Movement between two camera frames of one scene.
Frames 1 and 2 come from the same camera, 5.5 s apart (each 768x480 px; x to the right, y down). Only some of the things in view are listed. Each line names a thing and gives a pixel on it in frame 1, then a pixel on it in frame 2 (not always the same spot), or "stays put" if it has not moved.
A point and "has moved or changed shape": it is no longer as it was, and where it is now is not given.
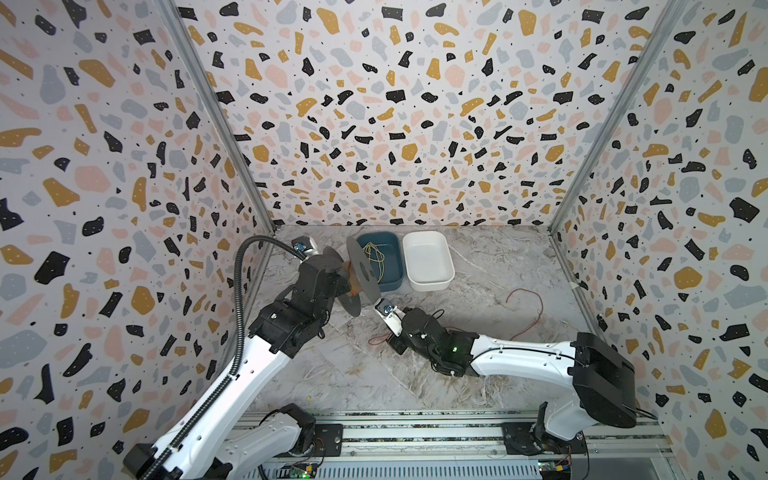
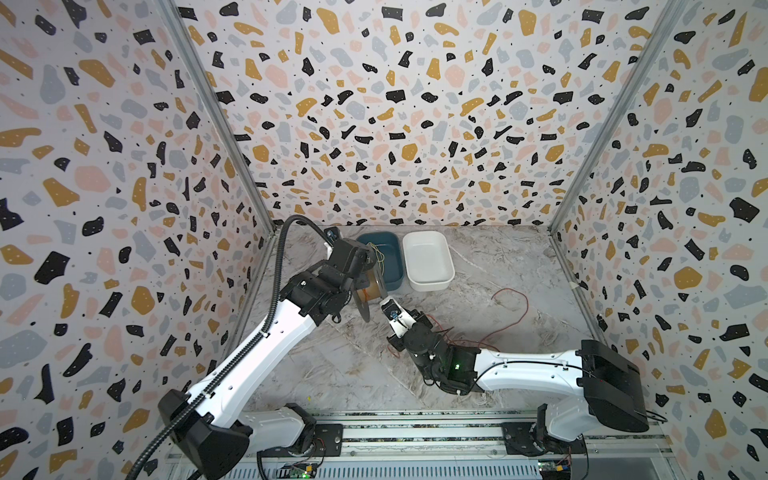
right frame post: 671,14 stays put
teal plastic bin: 385,248 stays put
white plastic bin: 428,260 stays put
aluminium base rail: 451,445 stays put
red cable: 464,329 -> 477,340
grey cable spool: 358,274 has moved or changed shape
